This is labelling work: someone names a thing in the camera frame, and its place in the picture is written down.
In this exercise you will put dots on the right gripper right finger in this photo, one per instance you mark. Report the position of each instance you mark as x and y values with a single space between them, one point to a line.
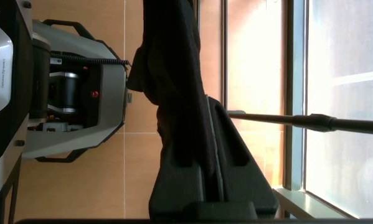
248 189

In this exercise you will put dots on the black garment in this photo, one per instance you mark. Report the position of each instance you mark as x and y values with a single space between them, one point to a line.
173 77

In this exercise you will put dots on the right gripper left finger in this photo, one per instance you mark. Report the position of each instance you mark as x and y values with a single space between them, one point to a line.
177 189

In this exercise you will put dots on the window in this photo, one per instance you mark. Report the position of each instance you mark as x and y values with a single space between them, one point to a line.
345 93

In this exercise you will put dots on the black clothes rack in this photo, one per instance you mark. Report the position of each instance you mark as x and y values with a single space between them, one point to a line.
314 122

